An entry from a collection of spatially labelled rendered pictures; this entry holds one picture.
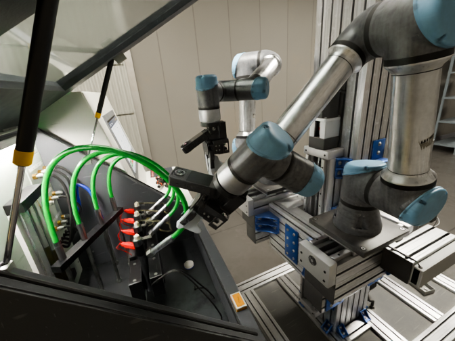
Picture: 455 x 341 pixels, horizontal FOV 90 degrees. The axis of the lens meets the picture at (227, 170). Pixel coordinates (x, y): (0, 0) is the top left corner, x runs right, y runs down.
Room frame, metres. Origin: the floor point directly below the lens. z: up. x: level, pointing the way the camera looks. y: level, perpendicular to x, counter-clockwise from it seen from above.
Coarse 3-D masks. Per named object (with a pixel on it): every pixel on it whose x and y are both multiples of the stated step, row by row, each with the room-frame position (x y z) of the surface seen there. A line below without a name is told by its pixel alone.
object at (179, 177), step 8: (176, 168) 0.49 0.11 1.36; (184, 168) 0.50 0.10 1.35; (176, 176) 0.47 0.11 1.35; (184, 176) 0.47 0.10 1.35; (192, 176) 0.47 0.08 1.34; (200, 176) 0.48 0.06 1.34; (208, 176) 0.48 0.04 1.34; (176, 184) 0.46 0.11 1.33; (184, 184) 0.46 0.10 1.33; (192, 184) 0.45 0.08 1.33; (200, 184) 0.45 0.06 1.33; (208, 184) 0.45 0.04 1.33; (200, 192) 0.45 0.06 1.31; (208, 192) 0.45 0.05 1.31; (216, 192) 0.45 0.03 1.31
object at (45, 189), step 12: (60, 156) 0.52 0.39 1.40; (132, 156) 0.51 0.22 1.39; (48, 168) 0.52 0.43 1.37; (156, 168) 0.51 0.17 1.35; (48, 180) 0.53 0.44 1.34; (168, 180) 0.51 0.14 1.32; (180, 192) 0.51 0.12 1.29; (48, 204) 0.53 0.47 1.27; (48, 216) 0.53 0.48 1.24; (48, 228) 0.53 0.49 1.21
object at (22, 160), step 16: (48, 0) 0.29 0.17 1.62; (48, 16) 0.29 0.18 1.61; (32, 32) 0.29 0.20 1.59; (48, 32) 0.29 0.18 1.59; (32, 48) 0.28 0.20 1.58; (48, 48) 0.29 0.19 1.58; (32, 64) 0.28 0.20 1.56; (48, 64) 0.29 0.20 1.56; (32, 80) 0.28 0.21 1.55; (32, 96) 0.28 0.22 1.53; (32, 112) 0.28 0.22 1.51; (32, 128) 0.28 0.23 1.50; (16, 144) 0.27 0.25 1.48; (32, 144) 0.28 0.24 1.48; (16, 160) 0.27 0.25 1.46; (32, 160) 0.28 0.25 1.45; (16, 176) 0.27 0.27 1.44; (16, 192) 0.27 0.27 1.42; (16, 208) 0.27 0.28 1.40
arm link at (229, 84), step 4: (228, 80) 0.89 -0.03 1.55; (232, 80) 0.87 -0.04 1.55; (220, 84) 0.85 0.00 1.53; (224, 84) 0.87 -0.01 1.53; (228, 84) 0.86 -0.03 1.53; (232, 84) 0.85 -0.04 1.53; (224, 88) 0.86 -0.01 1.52; (228, 88) 0.85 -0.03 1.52; (232, 88) 0.85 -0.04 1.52; (224, 92) 0.85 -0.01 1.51; (228, 92) 0.85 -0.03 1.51; (232, 92) 0.85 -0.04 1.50; (224, 96) 0.86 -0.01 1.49; (228, 96) 0.86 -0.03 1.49; (232, 96) 0.85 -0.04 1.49; (220, 100) 0.85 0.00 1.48; (224, 100) 0.88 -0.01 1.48; (228, 100) 0.88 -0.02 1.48; (232, 100) 0.87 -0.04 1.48; (236, 100) 0.87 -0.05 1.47
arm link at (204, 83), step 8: (200, 80) 0.79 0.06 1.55; (208, 80) 0.78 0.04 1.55; (216, 80) 0.80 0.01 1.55; (200, 88) 0.79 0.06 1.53; (208, 88) 0.78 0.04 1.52; (216, 88) 0.80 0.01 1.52; (200, 96) 0.79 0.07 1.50; (208, 96) 0.78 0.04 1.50; (216, 96) 0.79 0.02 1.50; (200, 104) 0.79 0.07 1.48; (208, 104) 0.78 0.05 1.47; (216, 104) 0.79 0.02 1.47
